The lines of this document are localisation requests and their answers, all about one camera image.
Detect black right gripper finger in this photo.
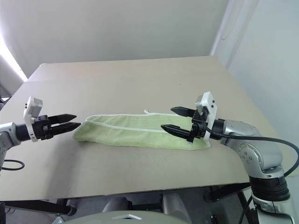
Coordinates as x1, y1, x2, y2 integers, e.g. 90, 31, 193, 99
160, 124, 193, 140
171, 106, 197, 118

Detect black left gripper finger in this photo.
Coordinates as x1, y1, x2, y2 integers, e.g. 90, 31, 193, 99
48, 113, 78, 125
50, 122, 81, 137

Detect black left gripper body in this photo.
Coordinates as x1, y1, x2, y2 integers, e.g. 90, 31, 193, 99
32, 114, 54, 141

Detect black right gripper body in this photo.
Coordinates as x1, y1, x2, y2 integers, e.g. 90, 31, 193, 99
187, 111, 209, 143

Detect light green cloth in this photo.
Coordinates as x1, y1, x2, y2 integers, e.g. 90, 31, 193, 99
71, 109, 210, 151

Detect grey rounded shape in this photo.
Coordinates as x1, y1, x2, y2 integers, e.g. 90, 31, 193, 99
102, 196, 132, 213
162, 193, 185, 216

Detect grey rounded robot torso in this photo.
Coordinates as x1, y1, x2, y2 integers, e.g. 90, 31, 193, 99
67, 210, 188, 224

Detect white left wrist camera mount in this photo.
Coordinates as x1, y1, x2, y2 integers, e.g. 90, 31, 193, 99
23, 95, 44, 143

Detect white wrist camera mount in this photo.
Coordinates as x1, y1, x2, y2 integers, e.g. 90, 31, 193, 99
194, 91, 219, 141
23, 95, 44, 143

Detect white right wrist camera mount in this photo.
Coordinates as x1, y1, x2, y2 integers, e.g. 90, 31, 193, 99
194, 91, 219, 141

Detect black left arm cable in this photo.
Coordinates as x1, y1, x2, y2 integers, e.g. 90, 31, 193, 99
0, 159, 25, 171

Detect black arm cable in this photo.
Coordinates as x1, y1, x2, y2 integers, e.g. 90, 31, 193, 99
199, 116, 299, 224
0, 159, 25, 171

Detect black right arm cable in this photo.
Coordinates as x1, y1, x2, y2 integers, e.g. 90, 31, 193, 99
199, 116, 299, 224

